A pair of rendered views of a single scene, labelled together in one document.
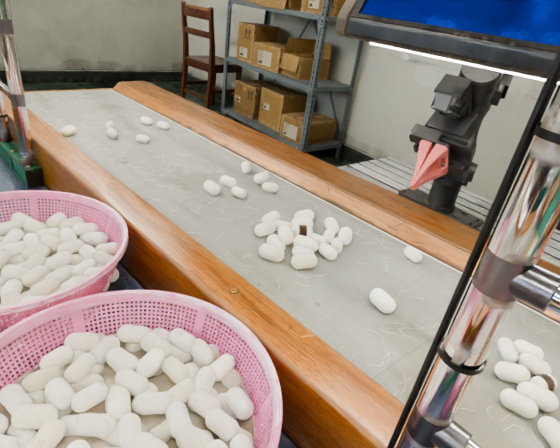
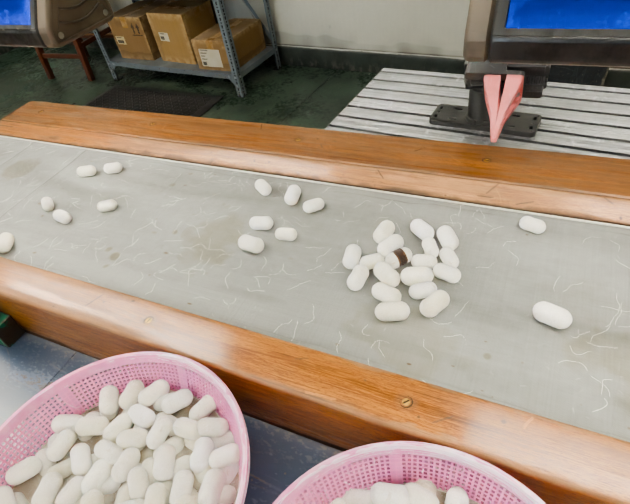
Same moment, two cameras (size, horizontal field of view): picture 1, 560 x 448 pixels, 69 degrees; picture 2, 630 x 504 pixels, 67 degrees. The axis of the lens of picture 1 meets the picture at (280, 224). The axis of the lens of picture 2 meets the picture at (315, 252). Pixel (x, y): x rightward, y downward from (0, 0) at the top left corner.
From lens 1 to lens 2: 0.23 m
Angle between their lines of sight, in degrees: 16
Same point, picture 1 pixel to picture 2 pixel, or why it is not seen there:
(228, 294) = (404, 412)
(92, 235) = (173, 401)
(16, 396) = not seen: outside the picture
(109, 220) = (180, 369)
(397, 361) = (617, 388)
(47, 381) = not seen: outside the picture
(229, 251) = (341, 331)
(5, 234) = (63, 456)
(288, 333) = (508, 431)
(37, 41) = not seen: outside the picture
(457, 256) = (578, 203)
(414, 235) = (516, 195)
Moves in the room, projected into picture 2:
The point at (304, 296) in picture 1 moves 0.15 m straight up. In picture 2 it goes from (466, 352) to (480, 244)
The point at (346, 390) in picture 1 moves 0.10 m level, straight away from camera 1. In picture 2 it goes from (620, 477) to (570, 364)
